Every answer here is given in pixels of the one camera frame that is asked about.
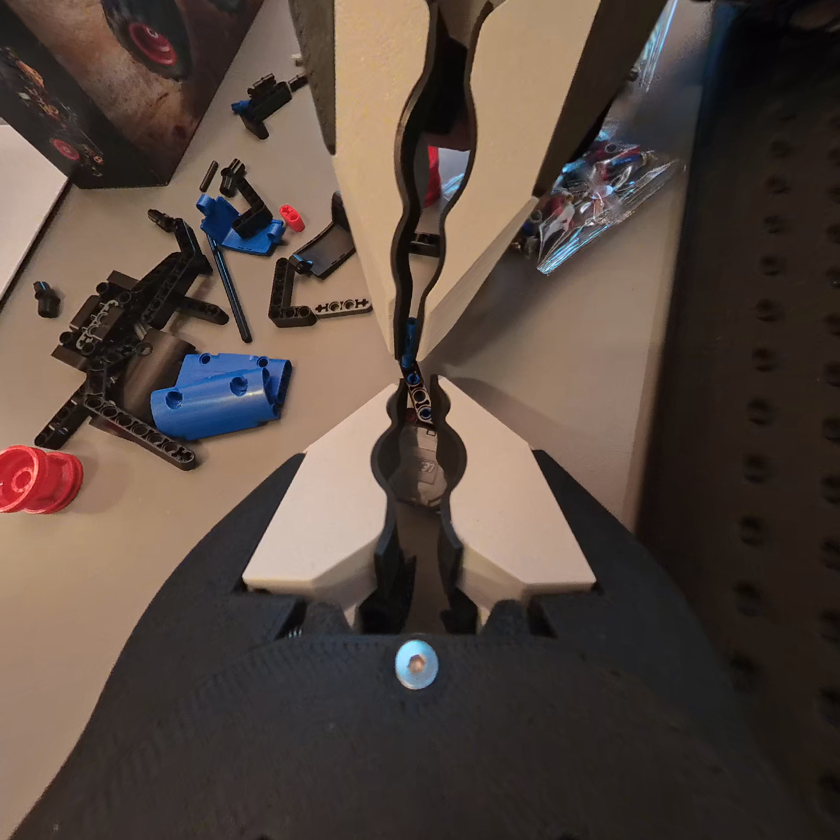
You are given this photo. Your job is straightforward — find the dark perforated panel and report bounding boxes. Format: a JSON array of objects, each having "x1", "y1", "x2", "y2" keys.
[{"x1": 633, "y1": 0, "x2": 840, "y2": 840}]

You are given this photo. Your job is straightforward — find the dark long axle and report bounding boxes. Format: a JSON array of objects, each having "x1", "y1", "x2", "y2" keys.
[{"x1": 205, "y1": 230, "x2": 254, "y2": 344}]

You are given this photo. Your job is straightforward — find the grey desk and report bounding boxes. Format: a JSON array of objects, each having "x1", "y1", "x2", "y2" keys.
[{"x1": 0, "y1": 0, "x2": 713, "y2": 828}]

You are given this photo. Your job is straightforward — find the blue curved shell panel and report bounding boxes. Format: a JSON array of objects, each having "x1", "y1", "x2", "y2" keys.
[{"x1": 150, "y1": 352, "x2": 294, "y2": 442}]

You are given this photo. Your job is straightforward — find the black bent beam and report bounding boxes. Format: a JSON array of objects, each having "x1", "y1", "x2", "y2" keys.
[{"x1": 230, "y1": 177, "x2": 271, "y2": 238}]

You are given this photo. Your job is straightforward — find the printed toy set box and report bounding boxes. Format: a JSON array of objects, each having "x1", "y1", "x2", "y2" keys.
[{"x1": 0, "y1": 0, "x2": 263, "y2": 190}]

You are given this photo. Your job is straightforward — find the blue flat panel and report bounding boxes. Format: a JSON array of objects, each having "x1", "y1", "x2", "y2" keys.
[{"x1": 199, "y1": 193, "x2": 286, "y2": 257}]

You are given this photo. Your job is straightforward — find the black curved shell panel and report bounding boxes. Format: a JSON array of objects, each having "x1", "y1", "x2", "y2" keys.
[{"x1": 121, "y1": 328, "x2": 198, "y2": 411}]

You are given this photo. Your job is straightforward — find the black beam chassis assembly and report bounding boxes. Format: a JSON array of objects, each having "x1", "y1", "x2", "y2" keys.
[{"x1": 34, "y1": 220, "x2": 231, "y2": 472}]

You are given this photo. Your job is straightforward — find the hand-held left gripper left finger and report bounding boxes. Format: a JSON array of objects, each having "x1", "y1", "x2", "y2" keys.
[{"x1": 241, "y1": 379, "x2": 404, "y2": 627}]

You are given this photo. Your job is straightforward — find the small bag of red parts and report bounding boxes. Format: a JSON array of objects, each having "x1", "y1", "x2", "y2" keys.
[{"x1": 515, "y1": 13, "x2": 686, "y2": 275}]

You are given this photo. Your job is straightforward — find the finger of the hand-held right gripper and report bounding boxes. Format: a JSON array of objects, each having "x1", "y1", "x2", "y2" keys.
[
  {"x1": 412, "y1": 0, "x2": 605, "y2": 361},
  {"x1": 333, "y1": 0, "x2": 441, "y2": 361}
]

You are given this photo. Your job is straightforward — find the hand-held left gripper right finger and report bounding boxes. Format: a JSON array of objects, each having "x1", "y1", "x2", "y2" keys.
[{"x1": 433, "y1": 374, "x2": 598, "y2": 627}]

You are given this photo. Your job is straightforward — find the white stand base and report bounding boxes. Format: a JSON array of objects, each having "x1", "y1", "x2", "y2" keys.
[{"x1": 0, "y1": 125, "x2": 71, "y2": 299}]

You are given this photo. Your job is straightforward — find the black curved mudguard panel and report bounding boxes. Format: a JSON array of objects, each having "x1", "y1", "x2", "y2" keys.
[{"x1": 289, "y1": 192, "x2": 358, "y2": 281}]

